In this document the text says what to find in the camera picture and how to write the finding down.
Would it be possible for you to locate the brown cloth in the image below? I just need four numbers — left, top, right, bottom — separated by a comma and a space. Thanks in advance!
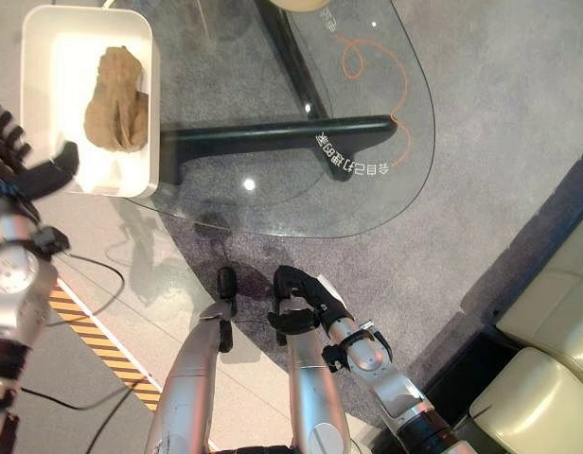
82, 45, 151, 153

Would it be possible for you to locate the yellow black hazard tape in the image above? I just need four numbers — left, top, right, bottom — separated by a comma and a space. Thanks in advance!
46, 283, 163, 412

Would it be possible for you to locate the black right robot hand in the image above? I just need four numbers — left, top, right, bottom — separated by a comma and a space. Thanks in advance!
266, 265, 355, 347

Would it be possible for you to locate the black floor cable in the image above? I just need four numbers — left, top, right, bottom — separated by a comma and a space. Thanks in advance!
16, 371, 154, 410
47, 249, 127, 328

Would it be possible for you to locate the beige round object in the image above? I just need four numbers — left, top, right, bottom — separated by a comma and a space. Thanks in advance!
267, 0, 331, 13

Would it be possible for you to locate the cream leather seat cushion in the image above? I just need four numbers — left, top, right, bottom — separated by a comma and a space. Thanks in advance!
468, 346, 583, 454
494, 220, 583, 379

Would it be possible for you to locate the white rectangular plastic basket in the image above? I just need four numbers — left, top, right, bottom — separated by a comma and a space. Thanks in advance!
19, 4, 161, 199

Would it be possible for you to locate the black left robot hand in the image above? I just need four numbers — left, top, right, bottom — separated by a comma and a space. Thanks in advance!
0, 96, 80, 205

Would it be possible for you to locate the thin orange cord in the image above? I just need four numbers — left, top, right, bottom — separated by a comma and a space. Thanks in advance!
340, 35, 413, 166

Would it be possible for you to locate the grey carpet rug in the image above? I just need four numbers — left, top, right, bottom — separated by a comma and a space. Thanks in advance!
144, 0, 583, 379

